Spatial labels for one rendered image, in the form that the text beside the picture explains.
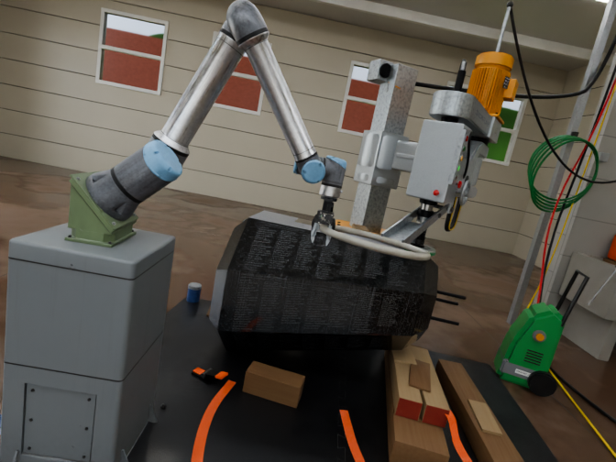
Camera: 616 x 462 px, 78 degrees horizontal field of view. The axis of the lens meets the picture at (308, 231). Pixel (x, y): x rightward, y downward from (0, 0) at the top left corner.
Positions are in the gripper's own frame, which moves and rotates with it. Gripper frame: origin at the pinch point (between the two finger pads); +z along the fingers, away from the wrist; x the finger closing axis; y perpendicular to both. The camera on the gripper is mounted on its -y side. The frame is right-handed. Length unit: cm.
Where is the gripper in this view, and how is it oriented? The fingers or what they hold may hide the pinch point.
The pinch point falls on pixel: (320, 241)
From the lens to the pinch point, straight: 168.3
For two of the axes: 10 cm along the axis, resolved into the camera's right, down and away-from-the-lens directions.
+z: -2.0, 9.7, 1.4
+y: -0.8, 1.3, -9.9
